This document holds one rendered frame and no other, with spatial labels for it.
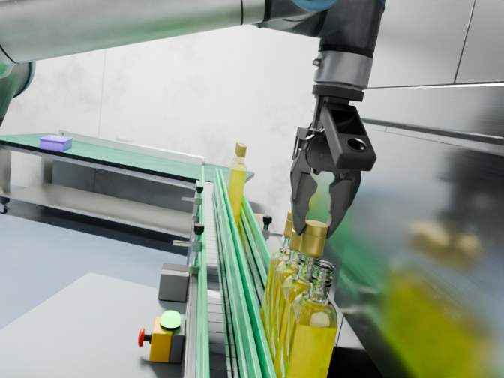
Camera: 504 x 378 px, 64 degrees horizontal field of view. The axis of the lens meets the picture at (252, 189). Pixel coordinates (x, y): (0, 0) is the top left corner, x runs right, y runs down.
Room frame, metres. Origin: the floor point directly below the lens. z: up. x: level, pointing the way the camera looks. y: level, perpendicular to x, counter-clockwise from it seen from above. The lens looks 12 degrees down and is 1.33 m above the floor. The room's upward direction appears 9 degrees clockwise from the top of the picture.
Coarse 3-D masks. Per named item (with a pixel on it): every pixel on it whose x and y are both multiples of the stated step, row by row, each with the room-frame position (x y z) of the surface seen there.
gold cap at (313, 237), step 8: (312, 224) 0.56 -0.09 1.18; (320, 224) 0.56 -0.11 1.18; (304, 232) 0.56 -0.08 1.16; (312, 232) 0.55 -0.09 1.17; (320, 232) 0.55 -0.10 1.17; (304, 240) 0.55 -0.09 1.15; (312, 240) 0.55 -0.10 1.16; (320, 240) 0.55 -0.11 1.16; (304, 248) 0.55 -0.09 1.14; (312, 248) 0.55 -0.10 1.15; (320, 248) 0.55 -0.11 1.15
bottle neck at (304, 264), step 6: (300, 252) 0.56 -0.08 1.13; (300, 258) 0.56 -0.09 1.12; (306, 258) 0.55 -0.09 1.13; (312, 258) 0.55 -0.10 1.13; (318, 258) 0.56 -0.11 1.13; (300, 264) 0.56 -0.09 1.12; (306, 264) 0.55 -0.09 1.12; (312, 264) 0.55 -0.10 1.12; (300, 270) 0.56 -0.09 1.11; (306, 270) 0.55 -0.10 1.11; (300, 276) 0.55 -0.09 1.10; (306, 276) 0.55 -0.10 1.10
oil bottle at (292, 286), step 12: (288, 288) 0.55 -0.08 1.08; (300, 288) 0.54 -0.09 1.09; (288, 300) 0.54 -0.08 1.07; (276, 312) 0.58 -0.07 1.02; (288, 312) 0.53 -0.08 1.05; (276, 324) 0.57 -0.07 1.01; (276, 336) 0.56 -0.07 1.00; (276, 348) 0.54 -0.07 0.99; (276, 360) 0.54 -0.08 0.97; (276, 372) 0.53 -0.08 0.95
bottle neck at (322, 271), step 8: (320, 264) 0.52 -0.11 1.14; (328, 264) 0.51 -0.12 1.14; (312, 272) 0.50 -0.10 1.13; (320, 272) 0.49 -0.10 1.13; (328, 272) 0.50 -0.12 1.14; (312, 280) 0.50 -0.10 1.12; (320, 280) 0.49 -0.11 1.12; (328, 280) 0.50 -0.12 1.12; (312, 288) 0.50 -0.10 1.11; (320, 288) 0.49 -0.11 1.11; (328, 288) 0.50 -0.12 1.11; (312, 296) 0.50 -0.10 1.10; (320, 296) 0.49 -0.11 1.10
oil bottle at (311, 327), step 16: (304, 304) 0.49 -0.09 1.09; (320, 304) 0.49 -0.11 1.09; (288, 320) 0.52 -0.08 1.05; (304, 320) 0.48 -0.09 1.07; (320, 320) 0.48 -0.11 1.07; (336, 320) 0.49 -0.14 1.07; (288, 336) 0.51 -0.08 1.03; (304, 336) 0.48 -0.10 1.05; (320, 336) 0.48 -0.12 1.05; (288, 352) 0.49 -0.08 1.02; (304, 352) 0.48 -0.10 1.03; (320, 352) 0.48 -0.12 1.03; (288, 368) 0.48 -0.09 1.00; (304, 368) 0.48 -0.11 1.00; (320, 368) 0.48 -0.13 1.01
